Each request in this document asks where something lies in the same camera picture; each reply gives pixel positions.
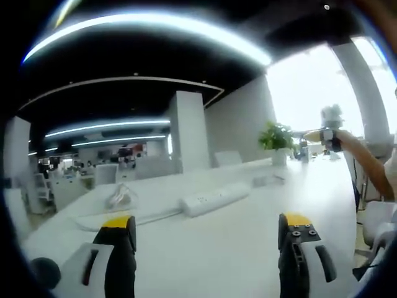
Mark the white cable bundle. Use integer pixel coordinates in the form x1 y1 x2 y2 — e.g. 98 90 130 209
103 182 140 209

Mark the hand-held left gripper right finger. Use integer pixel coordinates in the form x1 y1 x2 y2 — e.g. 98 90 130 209
277 212 344 298

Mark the dark desk gadget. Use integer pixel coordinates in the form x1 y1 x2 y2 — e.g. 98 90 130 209
293 140 311 161

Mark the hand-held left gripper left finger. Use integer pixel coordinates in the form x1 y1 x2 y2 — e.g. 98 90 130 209
60 215 138 298

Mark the green potted plant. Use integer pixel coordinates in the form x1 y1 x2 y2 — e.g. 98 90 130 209
258 120 296 166

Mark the white office chair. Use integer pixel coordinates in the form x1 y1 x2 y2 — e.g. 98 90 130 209
352 200 397 282
32 173 54 215
94 163 120 186

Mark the white desk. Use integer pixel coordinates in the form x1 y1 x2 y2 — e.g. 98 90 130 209
23 156 358 298

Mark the white power strip cable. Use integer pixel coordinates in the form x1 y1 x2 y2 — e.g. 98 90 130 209
70 207 184 231

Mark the curved ceiling light strip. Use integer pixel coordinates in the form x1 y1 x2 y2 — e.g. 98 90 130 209
22 13 273 66

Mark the white chair back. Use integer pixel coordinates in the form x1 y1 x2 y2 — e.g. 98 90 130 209
214 150 243 166

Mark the white power strip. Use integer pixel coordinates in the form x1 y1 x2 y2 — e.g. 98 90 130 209
179 182 251 219

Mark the dark round object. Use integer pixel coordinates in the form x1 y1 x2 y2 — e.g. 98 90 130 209
30 256 62 290

